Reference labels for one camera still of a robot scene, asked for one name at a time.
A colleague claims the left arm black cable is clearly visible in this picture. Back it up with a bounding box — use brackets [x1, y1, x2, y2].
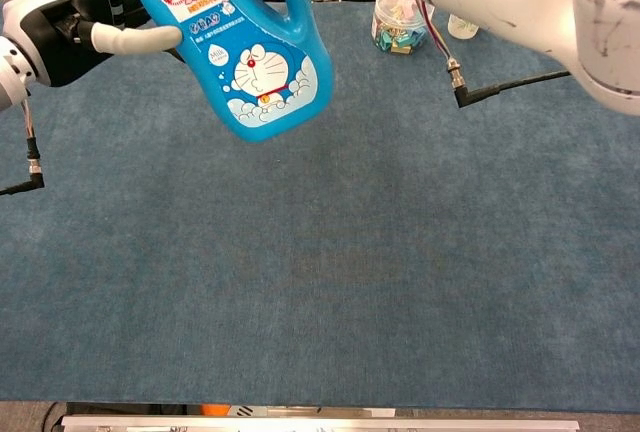
[0, 98, 47, 197]

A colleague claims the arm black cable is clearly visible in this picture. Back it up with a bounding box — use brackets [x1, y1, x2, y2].
[0, 98, 47, 197]
[413, 0, 572, 110]

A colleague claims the aluminium profile rail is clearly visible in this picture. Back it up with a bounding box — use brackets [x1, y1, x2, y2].
[59, 414, 581, 432]

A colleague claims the white paper cup flower print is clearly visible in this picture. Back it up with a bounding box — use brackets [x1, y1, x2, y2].
[447, 13, 481, 40]

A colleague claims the blue-green table cloth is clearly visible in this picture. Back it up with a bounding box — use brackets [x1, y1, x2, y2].
[0, 0, 640, 414]

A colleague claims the clear jar of colourful clips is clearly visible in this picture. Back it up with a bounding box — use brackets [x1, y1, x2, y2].
[370, 0, 432, 56]

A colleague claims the blue detergent bottle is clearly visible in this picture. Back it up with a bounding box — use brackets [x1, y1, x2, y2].
[128, 0, 335, 144]

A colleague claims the black floor cable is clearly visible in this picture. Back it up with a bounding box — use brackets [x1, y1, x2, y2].
[41, 401, 69, 432]

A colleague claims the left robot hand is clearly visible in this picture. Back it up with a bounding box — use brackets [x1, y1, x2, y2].
[1, 0, 184, 89]

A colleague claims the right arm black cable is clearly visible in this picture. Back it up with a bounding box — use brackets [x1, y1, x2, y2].
[413, 0, 572, 110]

